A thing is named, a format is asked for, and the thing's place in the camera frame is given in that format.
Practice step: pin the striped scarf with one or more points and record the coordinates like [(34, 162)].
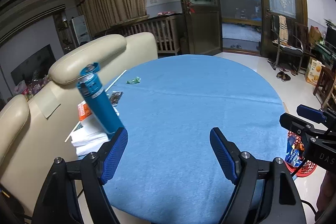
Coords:
[(283, 30)]

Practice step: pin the green candy wrapper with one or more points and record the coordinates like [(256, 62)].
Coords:
[(133, 81)]

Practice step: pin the white tissue stack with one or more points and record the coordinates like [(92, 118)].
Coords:
[(88, 136)]

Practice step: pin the cream leather sofa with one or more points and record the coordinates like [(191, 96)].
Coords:
[(34, 132)]

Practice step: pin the dark foil packet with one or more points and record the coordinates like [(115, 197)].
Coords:
[(115, 97)]

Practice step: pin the white air conditioner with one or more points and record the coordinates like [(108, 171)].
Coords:
[(81, 30)]

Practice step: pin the black television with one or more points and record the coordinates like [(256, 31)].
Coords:
[(37, 65)]

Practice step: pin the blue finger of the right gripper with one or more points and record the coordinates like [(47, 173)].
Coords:
[(311, 111), (296, 125)]

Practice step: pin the dark wooden stool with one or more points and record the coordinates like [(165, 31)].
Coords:
[(325, 83)]

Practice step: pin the yellow cardboard box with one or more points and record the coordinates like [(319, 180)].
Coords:
[(313, 71)]

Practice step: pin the open wooden glass door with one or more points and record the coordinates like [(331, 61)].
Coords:
[(203, 19)]

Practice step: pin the blue tablecloth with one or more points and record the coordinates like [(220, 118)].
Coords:
[(168, 172)]

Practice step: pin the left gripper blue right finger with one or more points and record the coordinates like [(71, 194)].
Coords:
[(227, 155)]

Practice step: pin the black metal chair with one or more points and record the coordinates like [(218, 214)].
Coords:
[(295, 45)]

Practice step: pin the pair of slippers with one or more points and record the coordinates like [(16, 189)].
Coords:
[(283, 76)]

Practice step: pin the teal water bottle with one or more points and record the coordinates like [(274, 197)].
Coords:
[(94, 94)]

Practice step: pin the blue foil wrapper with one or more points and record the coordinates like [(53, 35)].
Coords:
[(294, 151)]

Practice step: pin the right hand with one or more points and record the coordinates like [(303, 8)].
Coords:
[(327, 191)]

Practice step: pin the red plastic basket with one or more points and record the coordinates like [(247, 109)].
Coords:
[(307, 169)]

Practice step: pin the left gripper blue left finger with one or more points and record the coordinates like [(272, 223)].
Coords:
[(109, 155)]

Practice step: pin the wooden radiator cover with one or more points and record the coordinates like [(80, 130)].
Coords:
[(168, 31)]

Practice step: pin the white stick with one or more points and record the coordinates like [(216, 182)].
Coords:
[(107, 88)]

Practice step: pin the orange white box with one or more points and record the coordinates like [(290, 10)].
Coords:
[(83, 111)]

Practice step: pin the computer monitor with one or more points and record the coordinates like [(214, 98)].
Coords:
[(330, 38)]

